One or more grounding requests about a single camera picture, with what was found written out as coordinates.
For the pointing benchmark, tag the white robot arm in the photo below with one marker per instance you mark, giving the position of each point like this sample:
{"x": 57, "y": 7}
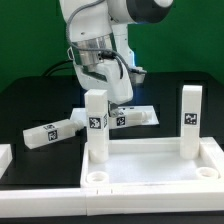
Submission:
{"x": 97, "y": 34}

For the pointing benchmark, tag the white desk top tray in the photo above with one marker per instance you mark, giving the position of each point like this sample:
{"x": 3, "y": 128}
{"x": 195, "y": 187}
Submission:
{"x": 153, "y": 161}

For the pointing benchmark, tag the white front fence rail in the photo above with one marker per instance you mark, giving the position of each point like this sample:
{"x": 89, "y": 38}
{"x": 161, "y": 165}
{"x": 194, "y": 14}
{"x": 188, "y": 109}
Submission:
{"x": 75, "y": 202}

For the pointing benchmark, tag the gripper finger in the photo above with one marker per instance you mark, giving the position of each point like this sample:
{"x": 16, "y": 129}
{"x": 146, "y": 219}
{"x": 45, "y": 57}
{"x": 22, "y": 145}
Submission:
{"x": 113, "y": 109}

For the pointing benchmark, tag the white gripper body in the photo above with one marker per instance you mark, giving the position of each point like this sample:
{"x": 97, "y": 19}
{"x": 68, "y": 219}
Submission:
{"x": 112, "y": 77}

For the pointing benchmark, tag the white marker sheet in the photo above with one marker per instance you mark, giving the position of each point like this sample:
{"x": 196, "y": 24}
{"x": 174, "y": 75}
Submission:
{"x": 152, "y": 121}

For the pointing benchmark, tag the white left fence block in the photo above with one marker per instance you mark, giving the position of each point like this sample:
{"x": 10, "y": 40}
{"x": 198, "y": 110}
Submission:
{"x": 5, "y": 157}

